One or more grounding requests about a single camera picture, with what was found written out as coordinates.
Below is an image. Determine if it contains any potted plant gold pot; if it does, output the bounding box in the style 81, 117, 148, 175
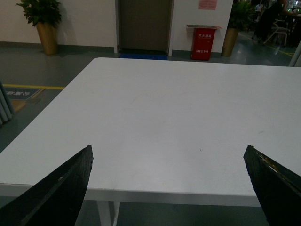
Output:
221, 0, 255, 57
16, 0, 62, 56

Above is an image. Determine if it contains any grey curtain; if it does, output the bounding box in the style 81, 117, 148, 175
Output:
0, 82, 15, 126

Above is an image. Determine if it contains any white chair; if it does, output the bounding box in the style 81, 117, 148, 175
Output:
263, 20, 290, 47

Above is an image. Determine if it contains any white table leg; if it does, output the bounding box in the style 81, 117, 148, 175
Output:
96, 201, 121, 226

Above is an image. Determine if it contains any seated person in black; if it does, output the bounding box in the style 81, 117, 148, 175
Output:
252, 0, 298, 41

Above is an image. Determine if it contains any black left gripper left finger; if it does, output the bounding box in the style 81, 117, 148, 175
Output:
0, 145, 94, 226

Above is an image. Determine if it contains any blue floor mat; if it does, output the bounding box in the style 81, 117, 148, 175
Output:
119, 53, 167, 60

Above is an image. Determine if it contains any grey door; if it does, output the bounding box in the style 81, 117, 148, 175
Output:
116, 0, 174, 54

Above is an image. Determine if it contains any dark floor sign mat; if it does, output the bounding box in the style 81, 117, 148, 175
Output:
5, 87, 40, 101

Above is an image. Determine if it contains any pink paper notice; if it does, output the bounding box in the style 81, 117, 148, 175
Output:
198, 0, 217, 10

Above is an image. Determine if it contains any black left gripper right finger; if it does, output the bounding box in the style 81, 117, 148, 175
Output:
243, 145, 301, 226

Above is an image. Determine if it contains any left potted plant gold pot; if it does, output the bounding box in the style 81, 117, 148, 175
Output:
16, 0, 62, 56

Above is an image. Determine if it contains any red fire extinguisher box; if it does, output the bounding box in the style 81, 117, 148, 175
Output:
186, 25, 221, 61

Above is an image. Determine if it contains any right potted plant gold pot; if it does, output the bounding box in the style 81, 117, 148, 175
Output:
221, 0, 255, 57

